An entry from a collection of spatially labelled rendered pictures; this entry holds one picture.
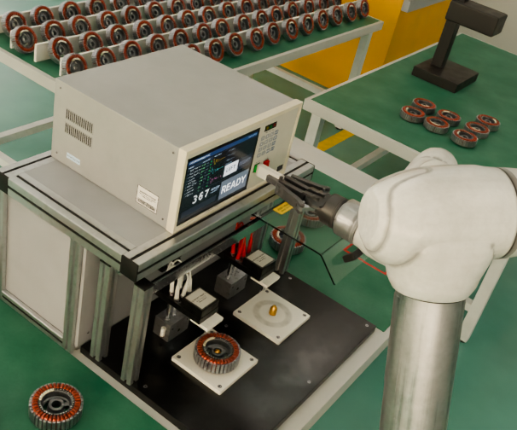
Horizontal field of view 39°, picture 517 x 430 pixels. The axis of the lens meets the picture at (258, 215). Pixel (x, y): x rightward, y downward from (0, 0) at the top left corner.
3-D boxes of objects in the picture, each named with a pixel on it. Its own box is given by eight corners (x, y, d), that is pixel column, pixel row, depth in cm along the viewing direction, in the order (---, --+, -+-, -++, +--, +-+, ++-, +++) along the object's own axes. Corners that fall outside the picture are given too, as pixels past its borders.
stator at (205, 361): (247, 359, 178) (250, 348, 176) (219, 383, 169) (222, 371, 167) (212, 334, 182) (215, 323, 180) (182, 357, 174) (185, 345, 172)
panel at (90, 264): (244, 242, 220) (265, 157, 204) (78, 347, 171) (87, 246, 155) (241, 241, 220) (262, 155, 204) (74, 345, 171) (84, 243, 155)
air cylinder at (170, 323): (188, 328, 184) (191, 312, 181) (167, 342, 178) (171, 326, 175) (172, 317, 186) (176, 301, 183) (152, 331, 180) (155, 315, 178)
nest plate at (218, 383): (257, 363, 179) (258, 359, 178) (219, 395, 168) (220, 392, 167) (210, 331, 185) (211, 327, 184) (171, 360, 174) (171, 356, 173)
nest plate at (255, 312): (309, 318, 197) (310, 315, 196) (278, 345, 186) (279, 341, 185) (264, 290, 203) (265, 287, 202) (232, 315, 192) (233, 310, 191)
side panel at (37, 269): (79, 347, 174) (90, 240, 157) (70, 353, 172) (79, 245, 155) (3, 288, 185) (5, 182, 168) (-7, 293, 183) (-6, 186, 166)
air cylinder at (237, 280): (244, 288, 202) (248, 272, 199) (228, 299, 196) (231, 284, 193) (230, 279, 204) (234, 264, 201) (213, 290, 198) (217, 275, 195)
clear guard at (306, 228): (380, 246, 190) (387, 229, 187) (334, 285, 172) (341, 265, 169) (280, 190, 203) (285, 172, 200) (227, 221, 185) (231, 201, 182)
